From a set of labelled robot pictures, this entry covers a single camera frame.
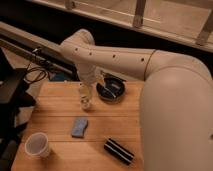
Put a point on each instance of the clear plastic bottle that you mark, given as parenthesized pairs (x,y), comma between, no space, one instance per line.
(85,103)

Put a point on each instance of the black white striped block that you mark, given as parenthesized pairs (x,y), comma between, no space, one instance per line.
(119,151)

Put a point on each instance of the black equipment at left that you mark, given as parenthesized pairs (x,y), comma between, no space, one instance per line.
(13,95)

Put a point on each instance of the white plastic cup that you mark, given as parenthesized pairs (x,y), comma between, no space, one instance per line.
(37,145)

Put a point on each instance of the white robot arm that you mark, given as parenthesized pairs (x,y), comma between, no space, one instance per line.
(176,101)

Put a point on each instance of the blue sponge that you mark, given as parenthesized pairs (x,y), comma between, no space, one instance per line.
(79,127)

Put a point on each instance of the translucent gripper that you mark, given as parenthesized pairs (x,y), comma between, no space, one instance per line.
(86,91)

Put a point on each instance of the wooden railing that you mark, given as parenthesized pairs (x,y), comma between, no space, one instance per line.
(188,22)

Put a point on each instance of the dark round bowl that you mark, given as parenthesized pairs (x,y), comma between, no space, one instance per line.
(112,91)

